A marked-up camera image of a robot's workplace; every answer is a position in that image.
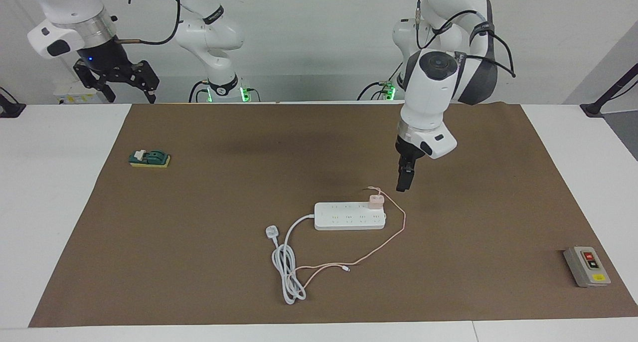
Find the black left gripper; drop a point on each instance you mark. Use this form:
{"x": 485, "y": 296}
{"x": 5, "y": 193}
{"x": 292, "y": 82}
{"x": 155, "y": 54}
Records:
{"x": 406, "y": 155}

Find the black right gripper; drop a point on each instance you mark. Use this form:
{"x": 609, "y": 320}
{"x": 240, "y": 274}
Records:
{"x": 103, "y": 60}

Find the pink charger block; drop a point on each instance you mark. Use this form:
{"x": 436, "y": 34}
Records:
{"x": 376, "y": 202}

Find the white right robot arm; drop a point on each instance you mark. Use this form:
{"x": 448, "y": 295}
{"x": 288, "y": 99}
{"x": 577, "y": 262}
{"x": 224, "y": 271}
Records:
{"x": 65, "y": 3}

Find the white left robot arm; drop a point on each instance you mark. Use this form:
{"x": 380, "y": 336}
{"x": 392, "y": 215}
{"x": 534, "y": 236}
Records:
{"x": 428, "y": 97}

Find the white power strip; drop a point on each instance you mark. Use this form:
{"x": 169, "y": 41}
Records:
{"x": 344, "y": 218}

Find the brown table mat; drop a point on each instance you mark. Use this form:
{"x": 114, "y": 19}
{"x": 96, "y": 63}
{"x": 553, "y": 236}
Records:
{"x": 448, "y": 282}

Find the black table clamp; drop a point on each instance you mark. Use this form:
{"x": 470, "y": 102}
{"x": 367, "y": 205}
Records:
{"x": 10, "y": 110}

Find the white wall socket box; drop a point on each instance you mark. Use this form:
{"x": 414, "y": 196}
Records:
{"x": 70, "y": 98}

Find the green knife switch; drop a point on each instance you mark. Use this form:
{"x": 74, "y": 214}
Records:
{"x": 154, "y": 157}

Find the grey push-button switch box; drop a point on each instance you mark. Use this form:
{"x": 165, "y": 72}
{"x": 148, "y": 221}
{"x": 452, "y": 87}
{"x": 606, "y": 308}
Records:
{"x": 583, "y": 269}

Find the black camera stand clamp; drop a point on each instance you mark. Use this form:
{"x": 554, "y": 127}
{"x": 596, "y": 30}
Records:
{"x": 593, "y": 107}

